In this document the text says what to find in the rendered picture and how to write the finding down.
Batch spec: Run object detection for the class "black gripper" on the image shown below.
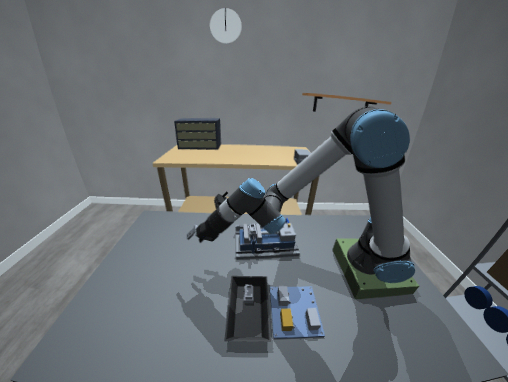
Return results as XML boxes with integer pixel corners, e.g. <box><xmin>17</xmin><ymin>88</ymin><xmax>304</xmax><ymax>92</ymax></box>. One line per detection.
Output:
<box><xmin>187</xmin><ymin>192</ymin><xmax>241</xmax><ymax>243</ymax></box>

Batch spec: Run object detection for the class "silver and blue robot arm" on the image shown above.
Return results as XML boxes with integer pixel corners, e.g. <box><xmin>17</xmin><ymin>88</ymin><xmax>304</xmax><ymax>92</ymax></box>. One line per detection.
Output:
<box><xmin>227</xmin><ymin>106</ymin><xmax>415</xmax><ymax>283</ymax></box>

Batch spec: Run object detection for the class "yellow rectangular block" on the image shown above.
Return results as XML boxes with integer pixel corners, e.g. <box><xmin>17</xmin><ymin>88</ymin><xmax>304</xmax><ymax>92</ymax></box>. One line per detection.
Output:
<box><xmin>280</xmin><ymin>309</ymin><xmax>293</xmax><ymax>331</ymax></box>

